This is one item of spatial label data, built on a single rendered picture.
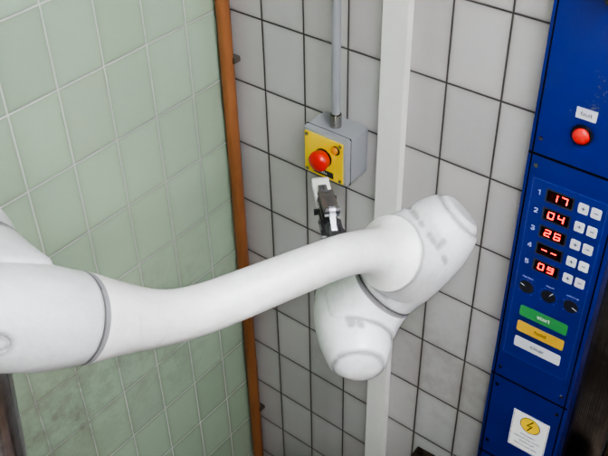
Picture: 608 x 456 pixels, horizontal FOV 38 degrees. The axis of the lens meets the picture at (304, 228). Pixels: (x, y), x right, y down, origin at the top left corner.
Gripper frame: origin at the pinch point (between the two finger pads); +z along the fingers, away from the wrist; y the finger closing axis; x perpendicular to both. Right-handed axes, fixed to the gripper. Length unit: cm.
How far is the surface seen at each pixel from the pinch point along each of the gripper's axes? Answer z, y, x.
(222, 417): 28, 91, -23
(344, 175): 7.7, 2.2, 5.0
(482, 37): -2.2, -28.7, 24.8
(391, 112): 7.0, -10.8, 13.1
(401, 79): 5.8, -17.9, 14.2
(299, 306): 25, 51, -2
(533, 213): -14.3, -2.9, 32.7
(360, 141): 10.4, -3.0, 8.4
